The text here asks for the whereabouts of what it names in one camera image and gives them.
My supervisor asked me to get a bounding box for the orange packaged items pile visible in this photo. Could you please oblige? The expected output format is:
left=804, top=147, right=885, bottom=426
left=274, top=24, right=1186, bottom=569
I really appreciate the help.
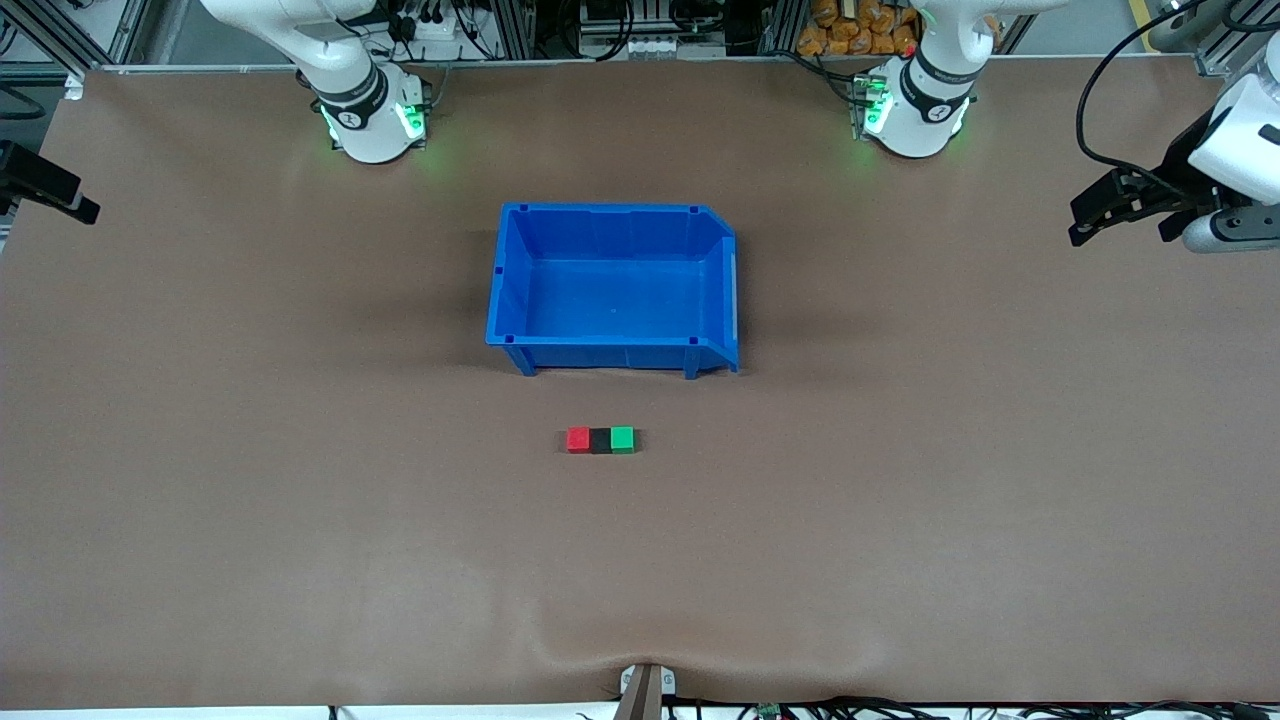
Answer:
left=797, top=0, right=899, bottom=58

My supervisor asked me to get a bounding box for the white power strip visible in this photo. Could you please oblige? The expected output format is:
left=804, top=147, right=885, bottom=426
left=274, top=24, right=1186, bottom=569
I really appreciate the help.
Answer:
left=412, top=10, right=479, bottom=47

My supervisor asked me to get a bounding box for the brown table mat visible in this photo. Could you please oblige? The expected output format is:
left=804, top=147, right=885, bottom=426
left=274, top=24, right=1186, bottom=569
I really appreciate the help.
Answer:
left=0, top=55, right=1280, bottom=713

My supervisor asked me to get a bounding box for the white terminal block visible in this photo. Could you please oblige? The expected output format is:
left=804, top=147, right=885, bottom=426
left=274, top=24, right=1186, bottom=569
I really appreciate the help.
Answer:
left=622, top=34, right=703, bottom=57

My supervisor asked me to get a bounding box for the blue plastic storage bin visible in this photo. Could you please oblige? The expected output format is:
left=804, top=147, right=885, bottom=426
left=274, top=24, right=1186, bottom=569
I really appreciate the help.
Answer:
left=485, top=202, right=741, bottom=380

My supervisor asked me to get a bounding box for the grey equipment box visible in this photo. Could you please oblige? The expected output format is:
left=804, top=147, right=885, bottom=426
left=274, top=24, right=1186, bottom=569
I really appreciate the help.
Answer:
left=578, top=0, right=635, bottom=33

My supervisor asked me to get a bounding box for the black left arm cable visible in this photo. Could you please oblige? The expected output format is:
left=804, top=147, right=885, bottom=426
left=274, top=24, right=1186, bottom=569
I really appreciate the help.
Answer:
left=1075, top=0, right=1216, bottom=181

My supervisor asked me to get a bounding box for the aluminium frame rail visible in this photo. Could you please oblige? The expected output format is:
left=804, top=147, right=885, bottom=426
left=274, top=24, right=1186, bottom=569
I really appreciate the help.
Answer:
left=1195, top=20, right=1263, bottom=79

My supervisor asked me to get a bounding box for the aluminium frame strut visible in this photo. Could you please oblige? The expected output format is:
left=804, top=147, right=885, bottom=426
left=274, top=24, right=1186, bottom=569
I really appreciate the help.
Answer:
left=0, top=0, right=151, bottom=71

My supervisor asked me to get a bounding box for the metal table clamp bracket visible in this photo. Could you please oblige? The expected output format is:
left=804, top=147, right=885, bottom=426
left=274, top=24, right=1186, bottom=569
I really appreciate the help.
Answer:
left=618, top=662, right=678, bottom=720

